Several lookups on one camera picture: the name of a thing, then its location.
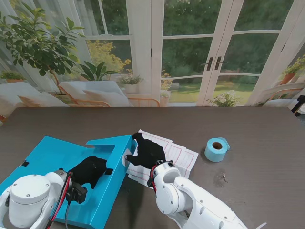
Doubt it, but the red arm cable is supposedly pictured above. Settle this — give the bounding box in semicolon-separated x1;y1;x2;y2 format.
150;167;158;193
46;174;72;229

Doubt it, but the red left arm cable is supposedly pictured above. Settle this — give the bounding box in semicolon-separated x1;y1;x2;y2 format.
46;174;72;229

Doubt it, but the blue label roll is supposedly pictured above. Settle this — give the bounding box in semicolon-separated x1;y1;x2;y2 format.
204;137;231;163

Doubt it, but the black stand equipment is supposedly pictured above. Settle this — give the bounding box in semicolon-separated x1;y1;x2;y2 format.
292;94;305;117

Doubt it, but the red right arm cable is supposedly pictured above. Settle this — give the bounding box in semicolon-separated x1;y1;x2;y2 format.
150;167;158;193

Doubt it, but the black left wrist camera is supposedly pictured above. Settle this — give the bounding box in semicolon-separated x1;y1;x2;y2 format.
66;182;88;205

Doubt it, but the printed garden window backdrop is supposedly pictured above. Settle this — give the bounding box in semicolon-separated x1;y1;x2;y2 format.
0;0;305;109

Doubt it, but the blue file box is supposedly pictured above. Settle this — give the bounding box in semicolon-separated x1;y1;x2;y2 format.
0;135;136;229

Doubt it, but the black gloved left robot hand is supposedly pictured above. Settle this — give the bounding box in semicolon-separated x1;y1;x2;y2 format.
69;156;108;189

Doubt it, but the white peeled label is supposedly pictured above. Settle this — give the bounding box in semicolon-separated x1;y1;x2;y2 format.
121;148;132;168

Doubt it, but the grey cable with plug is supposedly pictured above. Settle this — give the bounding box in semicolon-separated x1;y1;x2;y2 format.
63;200;72;229

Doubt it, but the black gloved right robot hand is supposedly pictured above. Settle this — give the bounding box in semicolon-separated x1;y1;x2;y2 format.
125;133;167;170

